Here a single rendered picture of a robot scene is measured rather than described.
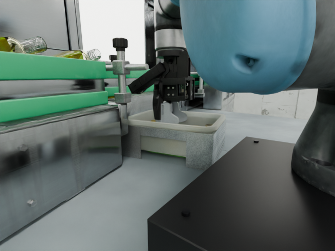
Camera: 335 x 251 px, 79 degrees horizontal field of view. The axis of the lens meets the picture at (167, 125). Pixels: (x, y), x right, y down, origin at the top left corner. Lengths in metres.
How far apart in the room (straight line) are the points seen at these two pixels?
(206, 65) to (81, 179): 0.28
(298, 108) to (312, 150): 3.76
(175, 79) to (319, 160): 0.32
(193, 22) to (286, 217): 0.18
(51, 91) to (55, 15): 0.40
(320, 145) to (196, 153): 0.23
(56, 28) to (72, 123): 0.41
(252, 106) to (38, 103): 3.80
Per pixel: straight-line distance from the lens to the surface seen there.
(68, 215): 0.34
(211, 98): 1.22
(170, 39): 0.49
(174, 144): 0.43
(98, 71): 0.40
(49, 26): 0.69
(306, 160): 0.27
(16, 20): 0.64
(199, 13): 0.17
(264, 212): 0.21
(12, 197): 0.31
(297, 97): 4.03
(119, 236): 0.28
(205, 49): 0.17
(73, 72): 0.36
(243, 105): 3.98
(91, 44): 0.78
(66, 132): 0.33
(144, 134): 0.46
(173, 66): 0.50
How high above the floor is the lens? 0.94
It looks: 13 degrees down
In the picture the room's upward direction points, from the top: straight up
